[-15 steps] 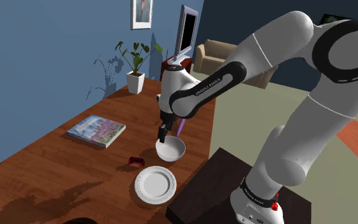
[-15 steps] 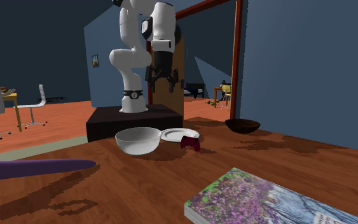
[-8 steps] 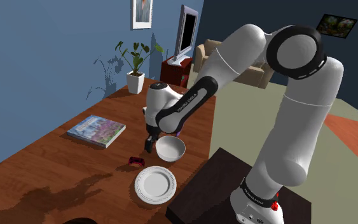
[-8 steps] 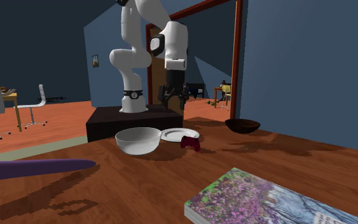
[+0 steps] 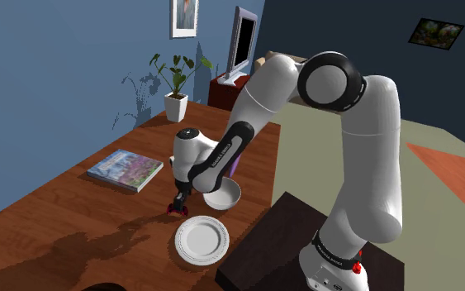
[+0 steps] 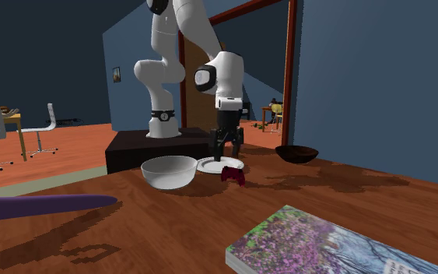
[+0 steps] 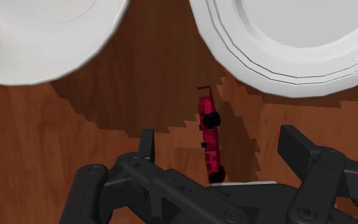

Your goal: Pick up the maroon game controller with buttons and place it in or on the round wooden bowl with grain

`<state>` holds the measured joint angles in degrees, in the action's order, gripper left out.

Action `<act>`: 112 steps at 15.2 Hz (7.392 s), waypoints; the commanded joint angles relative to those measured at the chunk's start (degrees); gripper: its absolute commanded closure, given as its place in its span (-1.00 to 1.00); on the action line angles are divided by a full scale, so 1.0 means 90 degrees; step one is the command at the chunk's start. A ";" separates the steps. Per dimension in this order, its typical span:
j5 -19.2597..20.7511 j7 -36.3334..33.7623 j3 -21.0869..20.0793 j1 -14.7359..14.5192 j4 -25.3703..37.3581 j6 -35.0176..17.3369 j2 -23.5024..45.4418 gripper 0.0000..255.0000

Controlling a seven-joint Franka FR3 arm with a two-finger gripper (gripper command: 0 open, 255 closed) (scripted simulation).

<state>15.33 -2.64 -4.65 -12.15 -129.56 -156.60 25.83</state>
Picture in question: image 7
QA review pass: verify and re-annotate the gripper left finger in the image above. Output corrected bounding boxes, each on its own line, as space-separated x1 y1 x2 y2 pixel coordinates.
59 129 250 224

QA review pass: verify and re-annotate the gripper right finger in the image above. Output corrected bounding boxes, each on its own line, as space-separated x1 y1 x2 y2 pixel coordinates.
277 124 358 224

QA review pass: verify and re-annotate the red toy car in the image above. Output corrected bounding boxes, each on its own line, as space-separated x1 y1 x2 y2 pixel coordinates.
197 86 226 185

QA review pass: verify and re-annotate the white plate with line rim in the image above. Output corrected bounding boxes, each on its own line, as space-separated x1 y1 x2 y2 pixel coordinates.
188 0 358 99

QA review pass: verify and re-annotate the plain white plate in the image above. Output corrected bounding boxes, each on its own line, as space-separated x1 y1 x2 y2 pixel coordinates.
0 0 132 87

